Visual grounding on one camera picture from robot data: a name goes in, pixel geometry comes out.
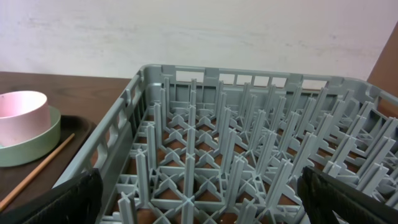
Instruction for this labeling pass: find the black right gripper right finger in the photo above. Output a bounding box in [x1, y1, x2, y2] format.
[297, 166, 397, 224]

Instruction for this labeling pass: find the brown serving tray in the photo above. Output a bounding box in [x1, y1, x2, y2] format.
[1, 115, 96, 213]

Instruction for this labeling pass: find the mint green bowl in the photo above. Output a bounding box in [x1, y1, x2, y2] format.
[1, 106, 62, 167]

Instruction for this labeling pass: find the pink cup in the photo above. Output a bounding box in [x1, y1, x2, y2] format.
[1, 90, 51, 147]

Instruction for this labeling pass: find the wooden chopstick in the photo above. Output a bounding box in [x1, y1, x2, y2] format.
[1, 133, 75, 212]

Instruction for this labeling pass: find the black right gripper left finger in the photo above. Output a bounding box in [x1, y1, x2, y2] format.
[1, 169, 103, 224]

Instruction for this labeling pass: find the grey plastic dishwasher rack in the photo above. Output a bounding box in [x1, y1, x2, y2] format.
[58, 65, 397, 223]

